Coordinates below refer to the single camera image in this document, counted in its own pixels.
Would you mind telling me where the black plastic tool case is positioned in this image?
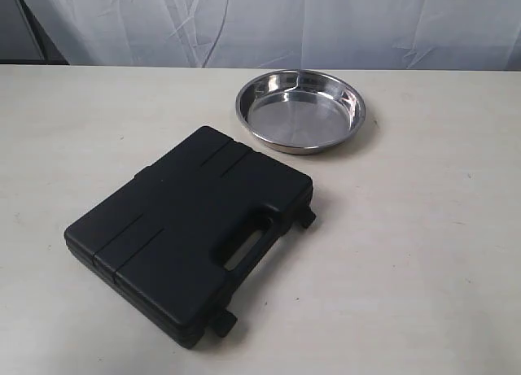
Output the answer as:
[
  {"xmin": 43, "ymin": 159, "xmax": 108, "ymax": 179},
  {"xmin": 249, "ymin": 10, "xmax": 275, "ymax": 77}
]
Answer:
[{"xmin": 64, "ymin": 126, "xmax": 315, "ymax": 349}]

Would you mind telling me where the round stainless steel bowl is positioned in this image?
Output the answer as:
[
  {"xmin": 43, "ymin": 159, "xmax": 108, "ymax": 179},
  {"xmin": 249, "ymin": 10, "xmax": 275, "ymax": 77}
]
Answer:
[{"xmin": 235, "ymin": 69, "xmax": 367, "ymax": 155}]

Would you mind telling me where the white backdrop curtain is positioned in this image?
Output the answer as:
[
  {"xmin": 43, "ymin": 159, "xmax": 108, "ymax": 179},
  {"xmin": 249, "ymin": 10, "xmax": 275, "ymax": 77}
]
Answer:
[{"xmin": 24, "ymin": 0, "xmax": 520, "ymax": 71}]

